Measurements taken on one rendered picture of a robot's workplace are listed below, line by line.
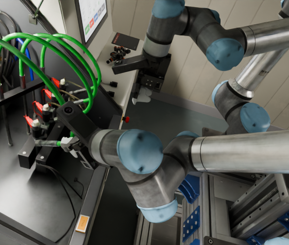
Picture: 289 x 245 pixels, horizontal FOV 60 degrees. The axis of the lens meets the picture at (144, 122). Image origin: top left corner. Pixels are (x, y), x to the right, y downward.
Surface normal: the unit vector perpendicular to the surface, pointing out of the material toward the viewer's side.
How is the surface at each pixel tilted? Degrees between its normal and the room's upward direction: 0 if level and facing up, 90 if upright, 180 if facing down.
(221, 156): 73
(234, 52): 90
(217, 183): 0
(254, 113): 8
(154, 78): 90
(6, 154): 0
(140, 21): 90
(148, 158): 45
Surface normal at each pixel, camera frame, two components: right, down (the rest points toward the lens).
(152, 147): 0.61, -0.01
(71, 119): 0.27, -0.42
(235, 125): -0.92, 0.07
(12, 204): 0.24, -0.68
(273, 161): -0.62, 0.32
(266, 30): 0.12, -0.26
